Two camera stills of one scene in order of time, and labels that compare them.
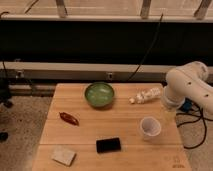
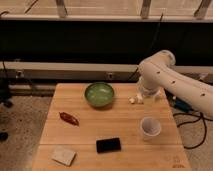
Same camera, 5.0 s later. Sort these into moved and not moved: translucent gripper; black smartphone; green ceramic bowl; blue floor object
Moved: translucent gripper
Not moved: green ceramic bowl; black smartphone; blue floor object
